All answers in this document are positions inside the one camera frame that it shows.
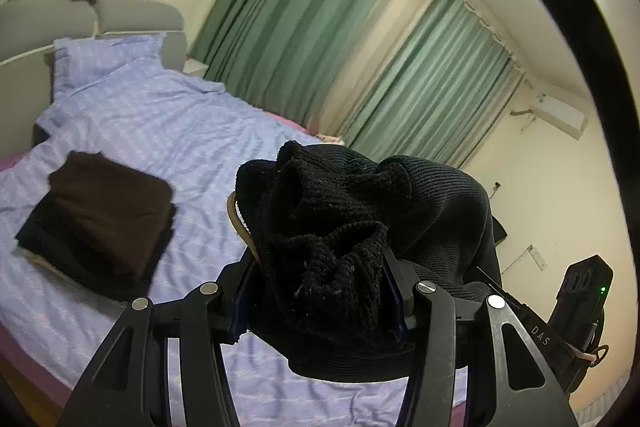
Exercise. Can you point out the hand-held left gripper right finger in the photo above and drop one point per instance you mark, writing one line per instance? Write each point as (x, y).
(395, 307)

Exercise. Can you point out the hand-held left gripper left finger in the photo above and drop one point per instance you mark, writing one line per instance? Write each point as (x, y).
(240, 307)

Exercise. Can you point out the brown folded garment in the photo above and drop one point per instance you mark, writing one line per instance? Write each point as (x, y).
(110, 207)

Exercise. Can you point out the beige sheer curtain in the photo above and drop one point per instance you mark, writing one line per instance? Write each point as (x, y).
(380, 42)

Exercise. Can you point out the blue striped bedsheet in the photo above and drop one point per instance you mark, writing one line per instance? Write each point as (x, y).
(175, 132)

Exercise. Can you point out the blue striped pillow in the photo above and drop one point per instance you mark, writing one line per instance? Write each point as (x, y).
(100, 57)

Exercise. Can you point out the black folded clothes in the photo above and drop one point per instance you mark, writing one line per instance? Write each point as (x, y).
(37, 234)

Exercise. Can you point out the white nightstand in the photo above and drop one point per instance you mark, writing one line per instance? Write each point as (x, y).
(195, 67)

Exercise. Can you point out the white air conditioner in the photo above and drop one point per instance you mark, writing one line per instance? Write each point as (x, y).
(560, 114)

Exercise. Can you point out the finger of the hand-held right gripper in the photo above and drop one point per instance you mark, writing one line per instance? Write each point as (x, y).
(537, 332)

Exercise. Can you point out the pink cloth item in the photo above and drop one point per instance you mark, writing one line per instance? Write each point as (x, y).
(332, 138)

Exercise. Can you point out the white folded cloth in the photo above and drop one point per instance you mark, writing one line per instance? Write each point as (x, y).
(42, 264)

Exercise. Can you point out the grey padded headboard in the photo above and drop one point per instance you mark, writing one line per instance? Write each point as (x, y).
(135, 14)

